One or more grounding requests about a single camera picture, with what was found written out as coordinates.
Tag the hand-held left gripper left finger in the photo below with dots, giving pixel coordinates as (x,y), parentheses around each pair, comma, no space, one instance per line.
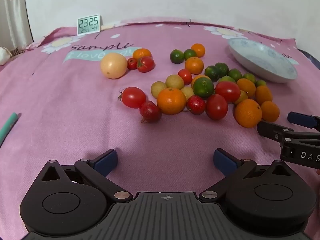
(106,162)

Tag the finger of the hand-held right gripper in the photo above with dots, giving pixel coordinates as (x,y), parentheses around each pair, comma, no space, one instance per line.
(300,119)
(271,128)

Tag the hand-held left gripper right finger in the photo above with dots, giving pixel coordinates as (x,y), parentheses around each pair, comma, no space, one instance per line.
(223,162)

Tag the small yellow-green fruit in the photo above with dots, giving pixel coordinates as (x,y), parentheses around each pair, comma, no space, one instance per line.
(188,92)
(241,98)
(175,81)
(158,89)

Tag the small dark red fruit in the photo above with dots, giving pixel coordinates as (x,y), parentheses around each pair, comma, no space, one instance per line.
(195,104)
(150,111)

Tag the white blue-patterned bowl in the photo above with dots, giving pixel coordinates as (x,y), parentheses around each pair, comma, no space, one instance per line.
(257,60)

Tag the large pale yellow fruit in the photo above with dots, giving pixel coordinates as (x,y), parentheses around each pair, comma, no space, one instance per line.
(113,65)

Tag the dark blue fabric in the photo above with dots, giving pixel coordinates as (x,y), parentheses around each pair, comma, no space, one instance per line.
(312,57)

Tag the pink floral bed sheet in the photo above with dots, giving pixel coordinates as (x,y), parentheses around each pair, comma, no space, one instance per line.
(62,105)

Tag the teal tube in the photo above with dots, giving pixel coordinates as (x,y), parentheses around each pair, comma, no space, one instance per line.
(10,123)

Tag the white digital clock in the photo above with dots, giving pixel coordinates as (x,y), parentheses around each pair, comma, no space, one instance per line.
(88,25)

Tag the brown lace trim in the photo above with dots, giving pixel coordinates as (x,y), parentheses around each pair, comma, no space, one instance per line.
(17,51)

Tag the white pillow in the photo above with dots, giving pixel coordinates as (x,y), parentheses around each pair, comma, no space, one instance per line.
(4,56)

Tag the beige floral curtain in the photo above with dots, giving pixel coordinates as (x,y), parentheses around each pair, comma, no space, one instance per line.
(15,12)

